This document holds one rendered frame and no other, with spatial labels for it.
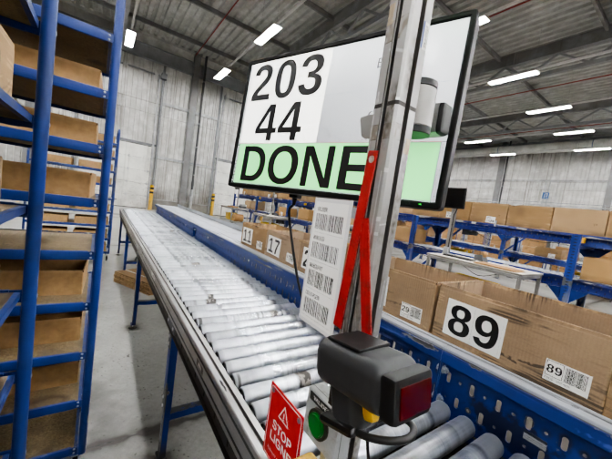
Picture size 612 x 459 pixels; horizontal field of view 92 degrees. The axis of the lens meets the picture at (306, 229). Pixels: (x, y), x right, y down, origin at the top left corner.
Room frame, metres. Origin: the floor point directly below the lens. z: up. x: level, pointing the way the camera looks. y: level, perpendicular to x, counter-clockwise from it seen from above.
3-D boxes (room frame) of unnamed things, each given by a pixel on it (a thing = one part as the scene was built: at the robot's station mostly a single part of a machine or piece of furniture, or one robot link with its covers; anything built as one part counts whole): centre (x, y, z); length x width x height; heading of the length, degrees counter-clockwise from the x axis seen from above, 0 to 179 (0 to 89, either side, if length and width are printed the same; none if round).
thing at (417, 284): (1.16, -0.44, 0.96); 0.39 x 0.29 x 0.17; 35
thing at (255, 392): (0.85, -0.10, 0.72); 0.52 x 0.05 x 0.05; 125
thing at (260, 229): (2.11, 0.24, 0.96); 0.39 x 0.29 x 0.17; 36
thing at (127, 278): (3.55, 1.82, 0.06); 0.69 x 0.47 x 0.13; 63
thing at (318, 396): (0.37, -0.06, 0.95); 0.07 x 0.03 x 0.07; 35
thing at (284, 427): (0.43, -0.03, 0.85); 0.16 x 0.01 x 0.13; 35
